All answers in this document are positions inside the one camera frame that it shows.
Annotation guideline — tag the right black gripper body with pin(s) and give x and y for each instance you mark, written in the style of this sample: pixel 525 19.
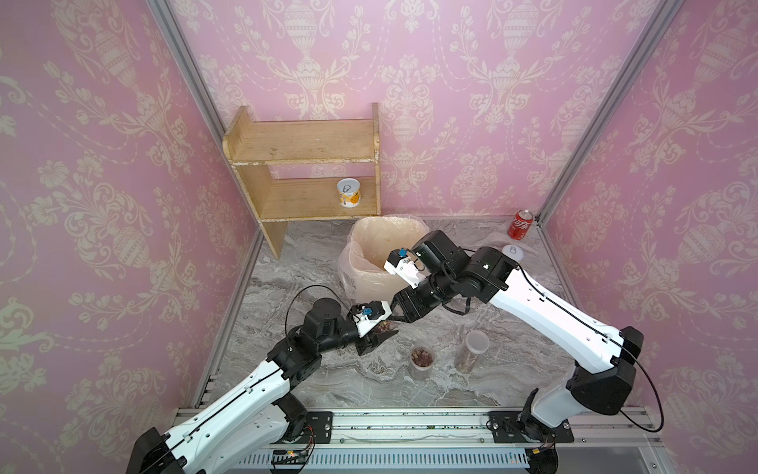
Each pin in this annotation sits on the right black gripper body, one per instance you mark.
pixel 421 301

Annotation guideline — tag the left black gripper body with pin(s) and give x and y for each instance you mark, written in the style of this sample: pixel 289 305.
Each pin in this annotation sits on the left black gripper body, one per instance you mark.
pixel 362 344

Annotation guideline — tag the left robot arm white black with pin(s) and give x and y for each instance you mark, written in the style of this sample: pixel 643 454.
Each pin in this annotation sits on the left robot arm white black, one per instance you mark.
pixel 262 409

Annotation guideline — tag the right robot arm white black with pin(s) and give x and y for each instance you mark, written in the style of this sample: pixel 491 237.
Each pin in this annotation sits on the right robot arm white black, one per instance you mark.
pixel 436 271

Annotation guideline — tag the clear plastic bin liner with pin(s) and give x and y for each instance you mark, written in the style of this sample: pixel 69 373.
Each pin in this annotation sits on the clear plastic bin liner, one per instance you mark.
pixel 349 266

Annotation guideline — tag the yellow white can on table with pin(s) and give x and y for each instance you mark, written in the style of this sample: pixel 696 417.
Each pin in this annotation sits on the yellow white can on table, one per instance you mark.
pixel 514 252

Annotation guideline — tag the yellow white can on shelf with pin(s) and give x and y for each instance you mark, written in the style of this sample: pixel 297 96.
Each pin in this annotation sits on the yellow white can on shelf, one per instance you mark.
pixel 349 191

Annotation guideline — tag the red cola can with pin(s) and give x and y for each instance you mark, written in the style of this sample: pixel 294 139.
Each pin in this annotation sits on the red cola can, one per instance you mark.
pixel 521 224

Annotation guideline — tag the wooden two-tier shelf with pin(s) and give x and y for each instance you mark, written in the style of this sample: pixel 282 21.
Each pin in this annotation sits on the wooden two-tier shelf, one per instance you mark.
pixel 288 171

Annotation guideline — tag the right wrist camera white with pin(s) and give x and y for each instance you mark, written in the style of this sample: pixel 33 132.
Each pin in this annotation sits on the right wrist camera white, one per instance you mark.
pixel 402 263

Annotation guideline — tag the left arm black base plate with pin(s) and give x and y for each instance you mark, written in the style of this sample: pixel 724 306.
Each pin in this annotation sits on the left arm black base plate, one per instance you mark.
pixel 312 428

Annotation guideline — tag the aluminium mounting rail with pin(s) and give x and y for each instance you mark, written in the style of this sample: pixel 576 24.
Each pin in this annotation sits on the aluminium mounting rail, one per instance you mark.
pixel 456 440

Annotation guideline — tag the small circuit board with wires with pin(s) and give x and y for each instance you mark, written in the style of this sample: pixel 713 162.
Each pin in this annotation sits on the small circuit board with wires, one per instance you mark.
pixel 290 461

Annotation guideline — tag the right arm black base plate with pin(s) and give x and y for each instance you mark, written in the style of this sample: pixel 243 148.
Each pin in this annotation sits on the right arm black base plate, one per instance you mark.
pixel 507 427

